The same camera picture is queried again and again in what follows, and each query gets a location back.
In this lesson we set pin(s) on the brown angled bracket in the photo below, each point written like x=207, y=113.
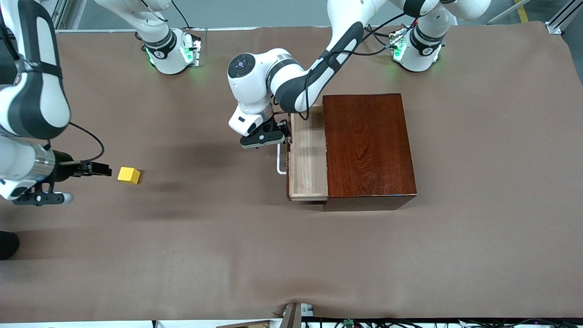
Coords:
x=291, y=316

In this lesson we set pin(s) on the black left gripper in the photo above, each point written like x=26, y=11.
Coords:
x=281, y=127

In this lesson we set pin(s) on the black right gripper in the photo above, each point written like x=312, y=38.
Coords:
x=68, y=169

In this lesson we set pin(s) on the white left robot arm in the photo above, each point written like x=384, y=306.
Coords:
x=255, y=86

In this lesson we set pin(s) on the dark brown wooden cabinet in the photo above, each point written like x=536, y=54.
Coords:
x=369, y=146

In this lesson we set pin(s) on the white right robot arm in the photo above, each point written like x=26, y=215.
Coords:
x=41, y=91

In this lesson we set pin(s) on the light wood drawer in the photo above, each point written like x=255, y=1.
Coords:
x=309, y=168

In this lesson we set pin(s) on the black round object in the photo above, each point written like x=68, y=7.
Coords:
x=8, y=246

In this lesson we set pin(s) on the yellow floor tape strip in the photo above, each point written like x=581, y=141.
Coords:
x=523, y=13

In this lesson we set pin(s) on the brown table cover sheet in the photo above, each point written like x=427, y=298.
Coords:
x=227, y=250

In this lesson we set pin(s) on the green terminal connector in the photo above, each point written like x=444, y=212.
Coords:
x=350, y=323

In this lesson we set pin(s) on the yellow wooden block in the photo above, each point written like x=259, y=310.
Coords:
x=129, y=175

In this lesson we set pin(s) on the aluminium frame profile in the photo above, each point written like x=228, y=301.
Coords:
x=61, y=11
x=562, y=16

